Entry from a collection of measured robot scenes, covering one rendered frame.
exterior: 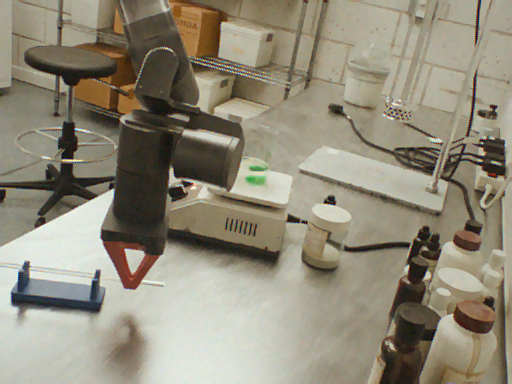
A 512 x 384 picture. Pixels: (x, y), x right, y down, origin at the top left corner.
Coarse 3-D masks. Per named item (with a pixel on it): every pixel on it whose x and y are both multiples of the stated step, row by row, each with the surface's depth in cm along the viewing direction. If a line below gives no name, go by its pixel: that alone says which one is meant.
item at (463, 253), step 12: (456, 240) 80; (468, 240) 79; (480, 240) 79; (444, 252) 81; (456, 252) 79; (468, 252) 79; (444, 264) 81; (456, 264) 79; (468, 264) 79; (480, 264) 80
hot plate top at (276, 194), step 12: (276, 180) 89; (288, 180) 90; (216, 192) 82; (240, 192) 82; (252, 192) 83; (264, 192) 84; (276, 192) 85; (288, 192) 86; (264, 204) 82; (276, 204) 82
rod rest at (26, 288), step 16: (96, 272) 67; (16, 288) 66; (32, 288) 66; (48, 288) 67; (64, 288) 67; (80, 288) 68; (96, 288) 66; (64, 304) 66; (80, 304) 66; (96, 304) 66
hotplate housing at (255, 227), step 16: (208, 192) 85; (176, 208) 83; (192, 208) 83; (208, 208) 83; (224, 208) 82; (240, 208) 83; (256, 208) 83; (272, 208) 84; (288, 208) 86; (176, 224) 84; (192, 224) 84; (208, 224) 84; (224, 224) 83; (240, 224) 83; (256, 224) 83; (272, 224) 82; (208, 240) 85; (224, 240) 85; (240, 240) 84; (256, 240) 84; (272, 240) 83
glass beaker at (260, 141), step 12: (252, 132) 87; (264, 132) 86; (276, 132) 85; (252, 144) 81; (264, 144) 82; (252, 156) 82; (264, 156) 82; (240, 168) 83; (252, 168) 83; (264, 168) 83; (240, 180) 84; (252, 180) 84; (264, 180) 85
